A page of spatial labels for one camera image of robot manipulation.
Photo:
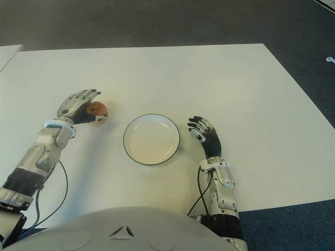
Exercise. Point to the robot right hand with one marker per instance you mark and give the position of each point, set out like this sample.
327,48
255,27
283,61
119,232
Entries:
213,143

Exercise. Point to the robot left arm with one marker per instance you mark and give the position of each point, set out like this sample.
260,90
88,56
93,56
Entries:
44,146

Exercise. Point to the small white floor object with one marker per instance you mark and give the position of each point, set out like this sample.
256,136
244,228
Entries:
330,60

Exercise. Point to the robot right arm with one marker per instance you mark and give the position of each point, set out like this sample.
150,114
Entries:
222,183

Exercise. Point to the white plate with black rim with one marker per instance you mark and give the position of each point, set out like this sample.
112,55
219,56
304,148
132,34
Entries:
151,139

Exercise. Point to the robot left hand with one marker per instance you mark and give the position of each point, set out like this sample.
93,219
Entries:
70,107

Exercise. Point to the red yellow apple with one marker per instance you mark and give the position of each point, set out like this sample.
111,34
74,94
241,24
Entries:
99,107

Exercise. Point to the grey robot torso shell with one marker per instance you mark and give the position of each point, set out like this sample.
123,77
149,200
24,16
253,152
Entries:
131,235

